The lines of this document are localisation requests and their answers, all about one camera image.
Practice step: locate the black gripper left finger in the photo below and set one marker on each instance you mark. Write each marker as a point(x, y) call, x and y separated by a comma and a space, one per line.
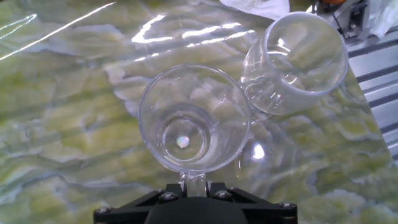
point(130, 205)

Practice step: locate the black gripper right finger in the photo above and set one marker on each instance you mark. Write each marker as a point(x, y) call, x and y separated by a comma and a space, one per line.
point(264, 208)

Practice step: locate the clear glass cup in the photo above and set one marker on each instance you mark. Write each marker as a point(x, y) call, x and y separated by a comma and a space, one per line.
point(298, 59)

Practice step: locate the green marble pattern mat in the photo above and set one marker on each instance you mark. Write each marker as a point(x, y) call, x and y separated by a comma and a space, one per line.
point(77, 124)

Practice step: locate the white tissue sheet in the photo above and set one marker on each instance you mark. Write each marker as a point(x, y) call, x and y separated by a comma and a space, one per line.
point(258, 7)

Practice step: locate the crumpled white paper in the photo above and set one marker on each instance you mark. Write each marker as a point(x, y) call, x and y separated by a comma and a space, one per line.
point(385, 15)

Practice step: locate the grey metal bracket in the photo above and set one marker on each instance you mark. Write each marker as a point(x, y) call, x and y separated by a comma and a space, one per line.
point(351, 21)

